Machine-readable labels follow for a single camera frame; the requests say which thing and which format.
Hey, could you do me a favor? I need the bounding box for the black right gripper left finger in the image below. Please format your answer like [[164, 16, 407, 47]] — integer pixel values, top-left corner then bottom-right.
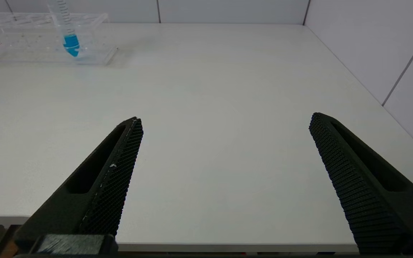
[[13, 116, 144, 245]]

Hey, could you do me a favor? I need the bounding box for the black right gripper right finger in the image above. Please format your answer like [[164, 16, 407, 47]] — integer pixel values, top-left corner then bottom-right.
[[309, 112, 413, 254]]

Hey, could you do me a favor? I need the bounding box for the test tube with blue pigment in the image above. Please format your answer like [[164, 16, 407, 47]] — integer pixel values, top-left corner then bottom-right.
[[47, 0, 81, 58]]

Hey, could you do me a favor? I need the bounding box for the clear acrylic test tube rack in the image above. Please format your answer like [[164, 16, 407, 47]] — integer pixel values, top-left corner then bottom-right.
[[0, 12, 118, 67]]

